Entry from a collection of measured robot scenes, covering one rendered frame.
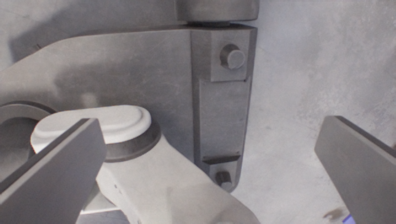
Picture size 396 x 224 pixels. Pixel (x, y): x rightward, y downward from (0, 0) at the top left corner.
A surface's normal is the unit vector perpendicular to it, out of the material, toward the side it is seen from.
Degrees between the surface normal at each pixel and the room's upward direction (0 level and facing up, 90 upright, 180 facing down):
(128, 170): 90
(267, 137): 0
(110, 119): 90
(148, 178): 90
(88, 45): 0
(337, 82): 0
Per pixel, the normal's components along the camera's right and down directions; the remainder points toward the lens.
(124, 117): -0.02, -0.88
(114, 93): 0.19, 0.47
